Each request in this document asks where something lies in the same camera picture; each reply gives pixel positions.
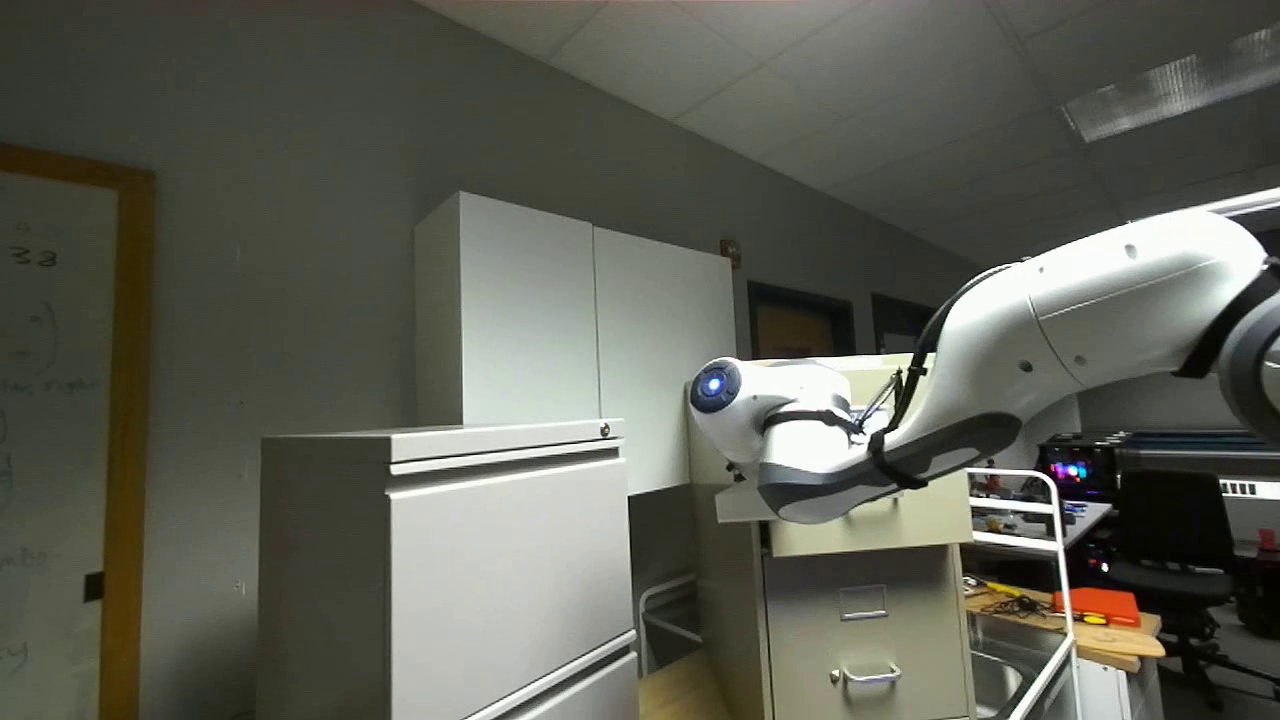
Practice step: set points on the beige top cabinet drawer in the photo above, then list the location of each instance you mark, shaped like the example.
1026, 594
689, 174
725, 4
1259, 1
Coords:
914, 519

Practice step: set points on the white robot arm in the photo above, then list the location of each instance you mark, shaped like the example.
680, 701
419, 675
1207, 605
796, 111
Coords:
1176, 295

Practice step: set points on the grey lateral filing cabinet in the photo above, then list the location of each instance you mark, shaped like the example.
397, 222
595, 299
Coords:
447, 574

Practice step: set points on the beige filing cabinet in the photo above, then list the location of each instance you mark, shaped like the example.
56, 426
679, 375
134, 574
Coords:
818, 636

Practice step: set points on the orange tool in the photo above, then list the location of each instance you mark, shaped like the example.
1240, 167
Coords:
1114, 605

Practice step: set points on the black office chair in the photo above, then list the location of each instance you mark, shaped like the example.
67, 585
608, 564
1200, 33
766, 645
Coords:
1173, 554

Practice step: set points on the wood-framed whiteboard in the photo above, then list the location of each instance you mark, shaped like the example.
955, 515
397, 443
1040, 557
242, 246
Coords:
75, 435

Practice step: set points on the ceiling light panel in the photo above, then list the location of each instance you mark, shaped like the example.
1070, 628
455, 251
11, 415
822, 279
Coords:
1180, 84

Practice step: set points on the tall white wall cabinet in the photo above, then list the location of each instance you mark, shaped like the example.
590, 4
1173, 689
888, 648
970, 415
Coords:
540, 318

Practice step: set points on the white wire rack cart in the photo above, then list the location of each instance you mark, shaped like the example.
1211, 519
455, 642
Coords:
1018, 597

